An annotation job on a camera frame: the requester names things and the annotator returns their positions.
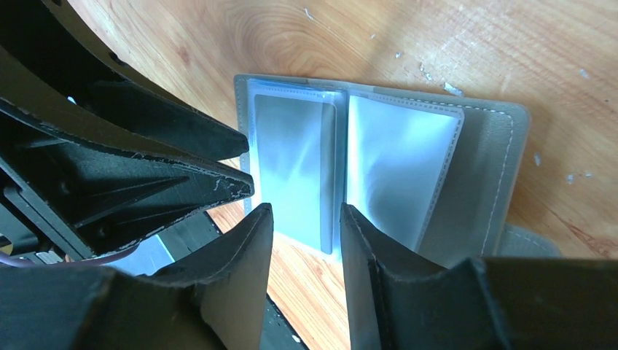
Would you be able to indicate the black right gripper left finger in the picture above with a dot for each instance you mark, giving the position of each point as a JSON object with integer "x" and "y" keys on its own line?
{"x": 75, "y": 306}

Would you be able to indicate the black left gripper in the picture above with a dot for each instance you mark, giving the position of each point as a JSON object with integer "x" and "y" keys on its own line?
{"x": 74, "y": 180}

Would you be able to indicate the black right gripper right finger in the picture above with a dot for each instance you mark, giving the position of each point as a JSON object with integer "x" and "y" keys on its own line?
{"x": 397, "y": 299}

